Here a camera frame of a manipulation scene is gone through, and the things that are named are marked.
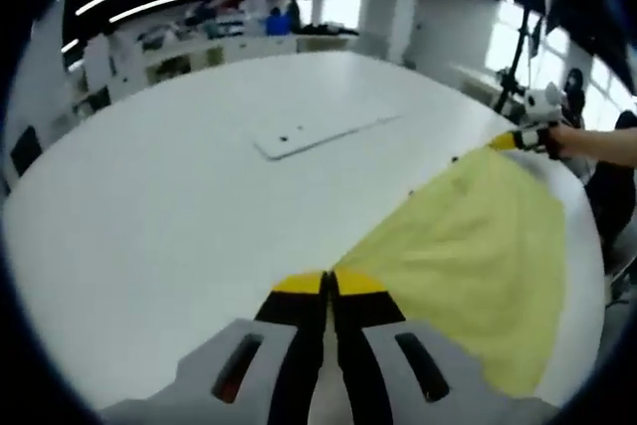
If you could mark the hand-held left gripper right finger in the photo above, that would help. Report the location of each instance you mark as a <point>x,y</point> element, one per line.
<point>438,380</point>

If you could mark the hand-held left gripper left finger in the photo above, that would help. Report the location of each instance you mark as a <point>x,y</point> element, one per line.
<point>219,375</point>

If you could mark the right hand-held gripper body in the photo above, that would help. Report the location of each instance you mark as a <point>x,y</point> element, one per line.
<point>545,104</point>

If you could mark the yellow blue grey garment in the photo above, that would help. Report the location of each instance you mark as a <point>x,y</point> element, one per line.
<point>473,271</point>

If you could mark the person's right hand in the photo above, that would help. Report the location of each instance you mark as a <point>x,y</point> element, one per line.
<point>560,141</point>

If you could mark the black tripod stand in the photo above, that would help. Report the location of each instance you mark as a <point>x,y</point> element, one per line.
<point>521,42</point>

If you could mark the black square cabinet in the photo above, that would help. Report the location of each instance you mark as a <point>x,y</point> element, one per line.
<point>26,150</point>

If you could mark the white cabinet counter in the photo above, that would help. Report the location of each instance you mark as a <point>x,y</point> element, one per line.
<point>224,52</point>

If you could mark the white tall cabinet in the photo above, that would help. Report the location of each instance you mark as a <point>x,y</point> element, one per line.
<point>101,65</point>

